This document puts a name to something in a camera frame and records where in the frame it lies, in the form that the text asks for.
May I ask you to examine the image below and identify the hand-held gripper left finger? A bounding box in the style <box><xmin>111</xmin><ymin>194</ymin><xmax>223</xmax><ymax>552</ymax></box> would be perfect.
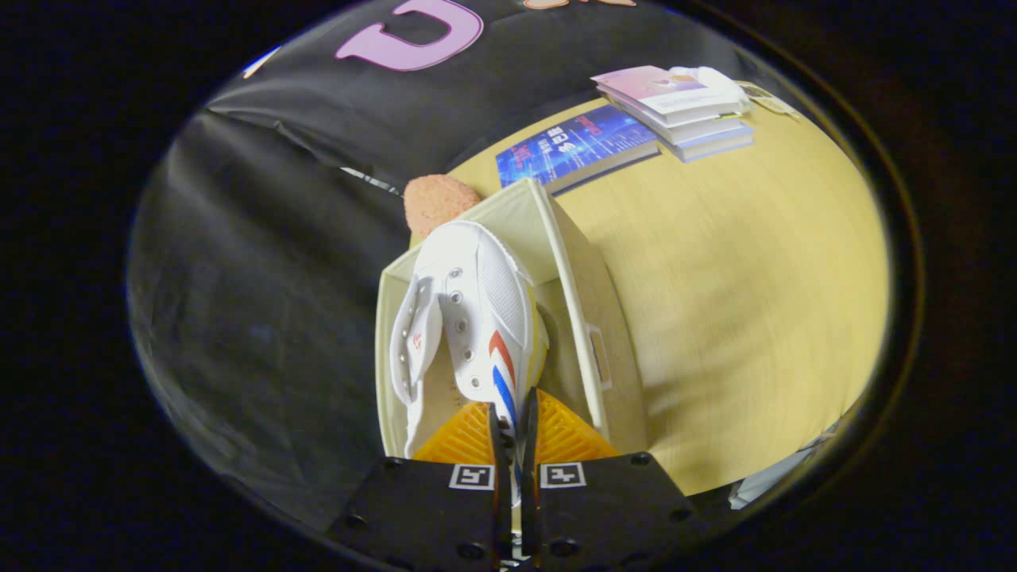
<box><xmin>326</xmin><ymin>401</ymin><xmax>513</xmax><ymax>572</ymax></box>

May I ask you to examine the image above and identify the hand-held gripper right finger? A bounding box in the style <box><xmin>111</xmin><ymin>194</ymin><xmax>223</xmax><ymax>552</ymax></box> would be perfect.
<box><xmin>520</xmin><ymin>388</ymin><xmax>704</xmax><ymax>572</ymax></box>

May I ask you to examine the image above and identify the beige fabric storage box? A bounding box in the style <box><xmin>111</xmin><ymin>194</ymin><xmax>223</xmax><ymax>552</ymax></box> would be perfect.
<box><xmin>373</xmin><ymin>177</ymin><xmax>648</xmax><ymax>462</ymax></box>

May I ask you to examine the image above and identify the white canvas shoe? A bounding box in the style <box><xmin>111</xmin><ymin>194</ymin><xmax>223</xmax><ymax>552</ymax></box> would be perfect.
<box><xmin>388</xmin><ymin>220</ymin><xmax>551</xmax><ymax>509</ymax></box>

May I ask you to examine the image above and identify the black backdrop cloth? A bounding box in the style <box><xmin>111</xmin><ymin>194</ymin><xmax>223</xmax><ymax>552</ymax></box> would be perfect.
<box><xmin>126</xmin><ymin>0</ymin><xmax>756</xmax><ymax>533</ymax></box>

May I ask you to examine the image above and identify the pink textured ball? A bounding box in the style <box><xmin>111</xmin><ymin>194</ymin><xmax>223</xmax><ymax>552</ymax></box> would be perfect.
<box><xmin>403</xmin><ymin>174</ymin><xmax>484</xmax><ymax>239</ymax></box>

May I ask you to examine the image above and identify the pale blue cover book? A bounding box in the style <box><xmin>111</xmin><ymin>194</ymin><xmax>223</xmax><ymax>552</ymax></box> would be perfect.
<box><xmin>659</xmin><ymin>123</ymin><xmax>756</xmax><ymax>164</ymax></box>

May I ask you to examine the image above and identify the white cover book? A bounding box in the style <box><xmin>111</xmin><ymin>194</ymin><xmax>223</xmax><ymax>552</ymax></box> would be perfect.
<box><xmin>636</xmin><ymin>111</ymin><xmax>752</xmax><ymax>148</ymax></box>

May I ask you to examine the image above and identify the pink cover book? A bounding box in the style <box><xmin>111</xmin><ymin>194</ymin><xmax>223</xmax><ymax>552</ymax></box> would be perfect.
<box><xmin>590</xmin><ymin>65</ymin><xmax>744</xmax><ymax>128</ymax></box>

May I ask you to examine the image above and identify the white plush lump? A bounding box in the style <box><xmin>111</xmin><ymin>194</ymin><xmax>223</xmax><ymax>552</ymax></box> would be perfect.
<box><xmin>669</xmin><ymin>65</ymin><xmax>752</xmax><ymax>108</ymax></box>

